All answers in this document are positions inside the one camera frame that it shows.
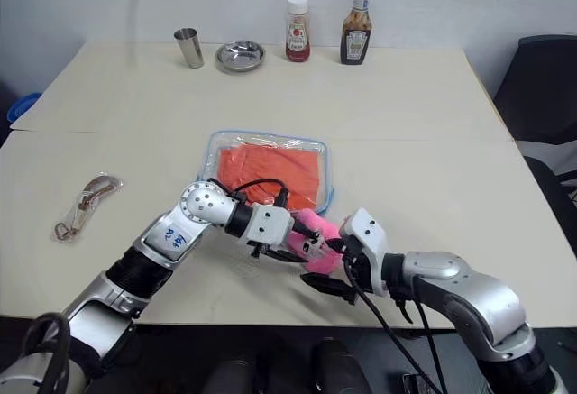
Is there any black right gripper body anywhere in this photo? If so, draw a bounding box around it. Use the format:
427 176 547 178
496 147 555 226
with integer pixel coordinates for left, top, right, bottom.
338 236 379 295

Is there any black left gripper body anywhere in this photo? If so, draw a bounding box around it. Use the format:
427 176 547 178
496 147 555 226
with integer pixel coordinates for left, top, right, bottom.
247 230 304 261

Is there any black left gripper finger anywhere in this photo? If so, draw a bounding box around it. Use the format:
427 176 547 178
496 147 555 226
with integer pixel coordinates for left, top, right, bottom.
290 221 324 240
263 248 311 264

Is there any pink plush toy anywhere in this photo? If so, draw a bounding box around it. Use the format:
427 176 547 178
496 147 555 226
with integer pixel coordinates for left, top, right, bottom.
287 207 343 274

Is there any orange cloth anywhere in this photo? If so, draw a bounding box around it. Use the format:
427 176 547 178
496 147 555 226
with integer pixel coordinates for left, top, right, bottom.
216 142 327 213

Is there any clear plastic zip pouch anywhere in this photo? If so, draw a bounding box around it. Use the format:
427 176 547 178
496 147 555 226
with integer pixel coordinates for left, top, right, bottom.
197 129 339 216

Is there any dark rounded shape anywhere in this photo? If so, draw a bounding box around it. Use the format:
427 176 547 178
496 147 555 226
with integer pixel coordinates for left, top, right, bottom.
310 336 367 394

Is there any stainless steel bowl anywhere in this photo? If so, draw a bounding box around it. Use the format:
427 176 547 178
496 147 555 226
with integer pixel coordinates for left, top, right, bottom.
214 39 267 74

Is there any red ketchup bottle white cap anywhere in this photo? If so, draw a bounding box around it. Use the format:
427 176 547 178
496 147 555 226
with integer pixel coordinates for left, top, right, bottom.
284 0 312 64

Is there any brown sauce bottle white cap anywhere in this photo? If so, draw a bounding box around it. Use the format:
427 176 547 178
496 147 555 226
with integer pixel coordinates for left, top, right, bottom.
339 0 374 67

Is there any stainless steel cup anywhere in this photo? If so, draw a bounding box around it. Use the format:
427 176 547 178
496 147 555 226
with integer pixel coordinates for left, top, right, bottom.
173 27 206 70

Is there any black office chair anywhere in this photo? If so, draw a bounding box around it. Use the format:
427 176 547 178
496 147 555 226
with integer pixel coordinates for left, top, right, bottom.
490 33 577 258

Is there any blue plastic basket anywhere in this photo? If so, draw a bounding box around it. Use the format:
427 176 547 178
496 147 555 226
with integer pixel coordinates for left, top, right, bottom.
5 91 43 124

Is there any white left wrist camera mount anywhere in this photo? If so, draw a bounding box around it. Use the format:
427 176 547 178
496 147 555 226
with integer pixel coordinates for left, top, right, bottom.
245 202 295 247

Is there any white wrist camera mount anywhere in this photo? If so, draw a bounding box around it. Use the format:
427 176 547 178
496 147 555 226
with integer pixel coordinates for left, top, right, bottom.
337 207 391 298
245 202 295 247

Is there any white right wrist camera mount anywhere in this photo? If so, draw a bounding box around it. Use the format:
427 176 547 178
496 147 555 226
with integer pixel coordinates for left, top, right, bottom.
337 207 391 298

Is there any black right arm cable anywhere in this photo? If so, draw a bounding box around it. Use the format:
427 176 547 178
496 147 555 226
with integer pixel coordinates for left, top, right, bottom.
342 253 452 394

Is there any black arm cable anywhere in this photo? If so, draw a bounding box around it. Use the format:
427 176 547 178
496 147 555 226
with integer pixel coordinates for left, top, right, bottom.
206 177 290 209
342 253 452 394

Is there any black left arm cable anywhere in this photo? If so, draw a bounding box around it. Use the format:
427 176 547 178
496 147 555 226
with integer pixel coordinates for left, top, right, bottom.
206 177 290 209

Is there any clear bag with brown keychain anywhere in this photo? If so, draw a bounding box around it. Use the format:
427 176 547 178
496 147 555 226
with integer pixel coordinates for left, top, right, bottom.
50 170 126 243

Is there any black shoulder cable loop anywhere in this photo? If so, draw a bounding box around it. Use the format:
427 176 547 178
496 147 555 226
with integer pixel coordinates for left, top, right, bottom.
21 311 74 394

